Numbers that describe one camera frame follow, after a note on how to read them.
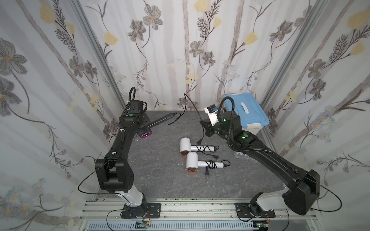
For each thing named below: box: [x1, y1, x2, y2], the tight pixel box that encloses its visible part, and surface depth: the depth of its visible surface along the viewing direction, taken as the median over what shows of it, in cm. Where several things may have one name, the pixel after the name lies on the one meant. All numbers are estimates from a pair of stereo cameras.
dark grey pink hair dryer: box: [138, 112, 177, 139], surface depth 85 cm
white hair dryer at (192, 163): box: [185, 151, 225, 172], surface depth 88 cm
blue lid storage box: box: [224, 92, 270, 136], surface depth 100 cm
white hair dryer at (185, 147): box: [179, 137, 216, 156], surface depth 95 cm
